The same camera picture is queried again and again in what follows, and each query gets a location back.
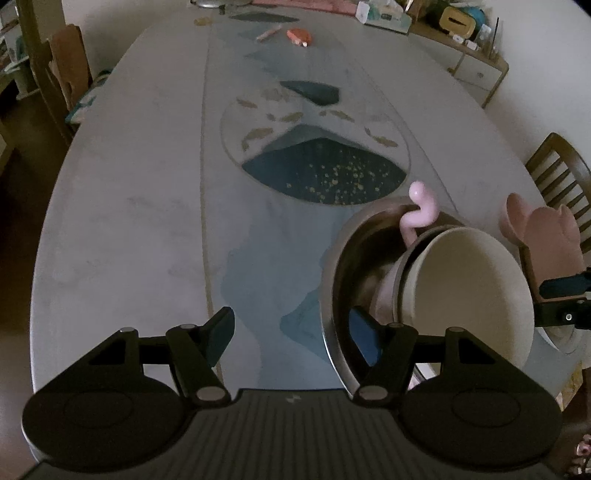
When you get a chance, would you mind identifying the white shelf unit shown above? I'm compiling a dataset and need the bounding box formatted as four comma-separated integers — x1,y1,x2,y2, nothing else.
0,0,42,100

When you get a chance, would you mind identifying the pink cloth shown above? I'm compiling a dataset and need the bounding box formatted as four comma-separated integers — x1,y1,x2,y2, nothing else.
252,0,361,14

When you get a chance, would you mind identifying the stainless steel bowl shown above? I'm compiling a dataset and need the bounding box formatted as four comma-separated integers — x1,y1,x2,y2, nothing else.
320,196,467,400

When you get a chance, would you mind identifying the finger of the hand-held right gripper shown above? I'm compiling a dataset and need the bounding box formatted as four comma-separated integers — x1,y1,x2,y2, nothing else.
534,293,591,329
539,271,591,300

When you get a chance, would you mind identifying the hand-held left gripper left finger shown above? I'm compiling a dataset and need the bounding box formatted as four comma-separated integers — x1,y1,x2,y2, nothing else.
69,307,236,408

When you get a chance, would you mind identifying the person's foot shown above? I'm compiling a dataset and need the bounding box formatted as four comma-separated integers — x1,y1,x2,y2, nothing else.
566,431,591,478

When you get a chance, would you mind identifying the wooden slat-back chair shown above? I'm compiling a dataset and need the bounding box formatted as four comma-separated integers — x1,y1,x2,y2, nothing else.
524,133,591,245

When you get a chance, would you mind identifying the yellow tissue box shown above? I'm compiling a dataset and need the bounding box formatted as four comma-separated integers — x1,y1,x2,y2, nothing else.
438,7,472,31

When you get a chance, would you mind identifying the teal patterned seat cushion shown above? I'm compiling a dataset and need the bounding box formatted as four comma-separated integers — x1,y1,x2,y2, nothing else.
65,69,112,125

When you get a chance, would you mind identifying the white tissue pack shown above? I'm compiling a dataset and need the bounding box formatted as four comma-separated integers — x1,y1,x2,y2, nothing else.
355,0,413,34

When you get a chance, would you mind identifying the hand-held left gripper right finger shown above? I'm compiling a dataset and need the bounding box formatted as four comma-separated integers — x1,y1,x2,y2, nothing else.
348,308,522,408

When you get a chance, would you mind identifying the shiny metal dish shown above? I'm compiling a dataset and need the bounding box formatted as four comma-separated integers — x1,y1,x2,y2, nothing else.
191,0,252,10

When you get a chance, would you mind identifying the cream bowl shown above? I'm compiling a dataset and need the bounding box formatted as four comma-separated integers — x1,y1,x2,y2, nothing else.
392,226,536,370

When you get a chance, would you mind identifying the white sideboard with wood trim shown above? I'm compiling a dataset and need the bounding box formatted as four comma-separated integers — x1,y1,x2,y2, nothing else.
409,21,509,109

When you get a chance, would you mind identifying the large white plate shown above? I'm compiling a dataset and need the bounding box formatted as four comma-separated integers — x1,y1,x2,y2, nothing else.
536,325,585,356

